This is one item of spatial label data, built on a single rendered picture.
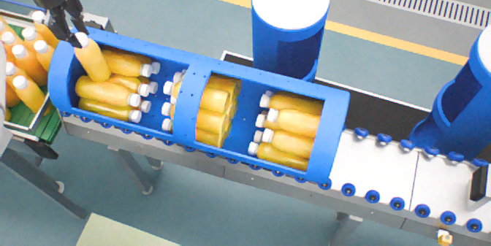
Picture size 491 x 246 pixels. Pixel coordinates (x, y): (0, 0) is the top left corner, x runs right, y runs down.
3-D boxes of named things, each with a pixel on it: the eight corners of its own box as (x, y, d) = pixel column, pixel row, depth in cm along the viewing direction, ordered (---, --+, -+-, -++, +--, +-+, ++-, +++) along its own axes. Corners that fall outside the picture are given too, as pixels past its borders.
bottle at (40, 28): (71, 47, 187) (53, 18, 171) (56, 58, 185) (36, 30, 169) (61, 36, 190) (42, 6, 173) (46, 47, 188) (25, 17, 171)
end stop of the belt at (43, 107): (34, 131, 167) (31, 128, 164) (32, 131, 167) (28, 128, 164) (85, 36, 183) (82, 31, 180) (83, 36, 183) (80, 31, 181)
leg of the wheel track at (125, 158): (150, 195, 254) (118, 152, 197) (139, 193, 255) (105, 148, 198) (154, 185, 256) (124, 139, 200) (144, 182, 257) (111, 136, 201)
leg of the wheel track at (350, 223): (339, 253, 239) (362, 223, 182) (326, 250, 240) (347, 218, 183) (341, 241, 241) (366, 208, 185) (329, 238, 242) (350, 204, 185)
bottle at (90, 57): (105, 86, 153) (85, 54, 137) (85, 79, 155) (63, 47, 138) (115, 68, 156) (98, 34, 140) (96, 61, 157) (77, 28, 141)
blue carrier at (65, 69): (322, 192, 156) (332, 174, 130) (73, 122, 170) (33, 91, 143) (343, 110, 165) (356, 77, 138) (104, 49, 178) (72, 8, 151)
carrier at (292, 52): (243, 113, 256) (291, 139, 249) (236, 9, 177) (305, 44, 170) (272, 72, 266) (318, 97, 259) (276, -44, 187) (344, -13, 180)
